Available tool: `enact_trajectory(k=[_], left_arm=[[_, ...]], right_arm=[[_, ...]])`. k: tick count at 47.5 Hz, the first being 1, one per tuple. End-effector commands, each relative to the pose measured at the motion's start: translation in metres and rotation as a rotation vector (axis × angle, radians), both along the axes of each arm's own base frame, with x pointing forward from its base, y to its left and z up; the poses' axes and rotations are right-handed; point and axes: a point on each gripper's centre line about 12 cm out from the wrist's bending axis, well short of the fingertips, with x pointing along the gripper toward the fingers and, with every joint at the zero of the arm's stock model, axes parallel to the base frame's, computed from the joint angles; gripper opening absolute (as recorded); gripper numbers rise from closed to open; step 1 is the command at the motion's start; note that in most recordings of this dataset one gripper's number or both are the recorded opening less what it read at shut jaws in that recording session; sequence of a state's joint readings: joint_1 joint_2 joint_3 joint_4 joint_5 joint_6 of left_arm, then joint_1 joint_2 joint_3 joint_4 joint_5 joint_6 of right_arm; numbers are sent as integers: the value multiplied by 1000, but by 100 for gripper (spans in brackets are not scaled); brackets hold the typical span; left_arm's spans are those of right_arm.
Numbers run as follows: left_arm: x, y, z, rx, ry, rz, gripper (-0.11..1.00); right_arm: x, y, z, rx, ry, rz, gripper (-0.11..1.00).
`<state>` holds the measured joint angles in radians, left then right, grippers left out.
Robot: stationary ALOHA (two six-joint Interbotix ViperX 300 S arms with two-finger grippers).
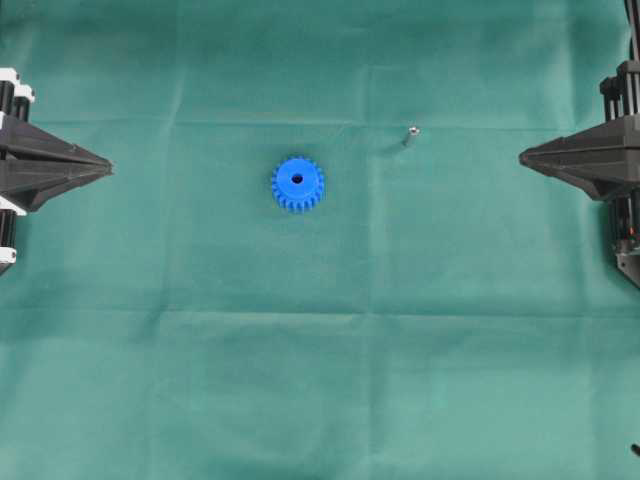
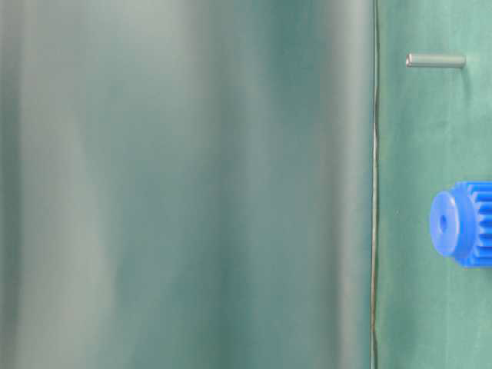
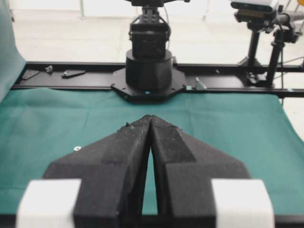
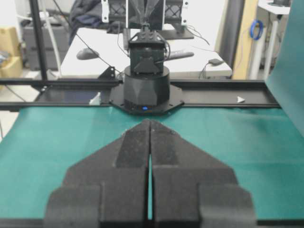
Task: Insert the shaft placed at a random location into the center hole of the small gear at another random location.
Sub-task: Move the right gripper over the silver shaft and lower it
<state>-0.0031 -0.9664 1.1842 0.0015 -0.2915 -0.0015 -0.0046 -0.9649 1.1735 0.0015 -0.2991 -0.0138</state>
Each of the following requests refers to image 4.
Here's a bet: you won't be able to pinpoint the blue coiled cable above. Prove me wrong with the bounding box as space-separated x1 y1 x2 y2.
250 19 264 41

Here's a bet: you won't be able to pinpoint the green table mat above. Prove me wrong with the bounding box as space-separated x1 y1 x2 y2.
0 0 304 222

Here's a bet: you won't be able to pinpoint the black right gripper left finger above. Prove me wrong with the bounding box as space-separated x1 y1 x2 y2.
45 120 150 228

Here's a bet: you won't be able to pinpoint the black vertical pole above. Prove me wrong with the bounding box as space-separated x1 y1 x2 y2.
29 0 48 81

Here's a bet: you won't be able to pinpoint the dark jacket on chair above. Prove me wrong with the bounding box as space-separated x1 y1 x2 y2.
68 0 105 45

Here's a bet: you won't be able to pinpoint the white desk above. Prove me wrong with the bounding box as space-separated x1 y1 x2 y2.
61 28 232 79

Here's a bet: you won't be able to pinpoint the black computer mouse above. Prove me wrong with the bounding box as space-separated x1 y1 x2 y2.
76 48 99 60

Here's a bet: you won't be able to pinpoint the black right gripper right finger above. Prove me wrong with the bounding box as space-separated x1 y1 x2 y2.
150 121 257 228

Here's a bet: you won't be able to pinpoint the black remote control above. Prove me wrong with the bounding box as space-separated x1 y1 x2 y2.
167 50 194 61

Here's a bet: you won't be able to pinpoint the black aluminium rail frame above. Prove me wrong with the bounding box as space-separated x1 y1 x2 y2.
0 78 280 115

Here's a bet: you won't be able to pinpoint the cardboard boxes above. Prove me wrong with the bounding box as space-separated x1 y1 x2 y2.
0 27 23 78

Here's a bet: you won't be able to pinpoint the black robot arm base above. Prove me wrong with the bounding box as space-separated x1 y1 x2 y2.
109 23 184 115

